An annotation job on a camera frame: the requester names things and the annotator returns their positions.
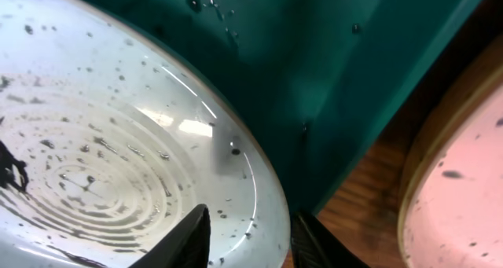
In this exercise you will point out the light blue plate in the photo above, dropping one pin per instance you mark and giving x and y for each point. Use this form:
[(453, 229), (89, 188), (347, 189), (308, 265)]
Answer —
[(123, 143)]

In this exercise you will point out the yellow plate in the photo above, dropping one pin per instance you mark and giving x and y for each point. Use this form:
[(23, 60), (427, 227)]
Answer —
[(475, 85)]

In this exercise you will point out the teal plastic tray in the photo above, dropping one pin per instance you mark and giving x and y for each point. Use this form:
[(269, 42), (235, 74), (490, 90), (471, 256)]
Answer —
[(316, 81)]

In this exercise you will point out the white plate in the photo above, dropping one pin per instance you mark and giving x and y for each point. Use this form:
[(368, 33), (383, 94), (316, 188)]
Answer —
[(455, 216)]

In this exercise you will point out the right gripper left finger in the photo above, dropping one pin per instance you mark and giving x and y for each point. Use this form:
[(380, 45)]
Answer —
[(187, 245)]

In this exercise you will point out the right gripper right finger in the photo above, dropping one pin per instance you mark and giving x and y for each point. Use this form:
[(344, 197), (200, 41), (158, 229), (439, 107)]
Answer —
[(313, 246)]

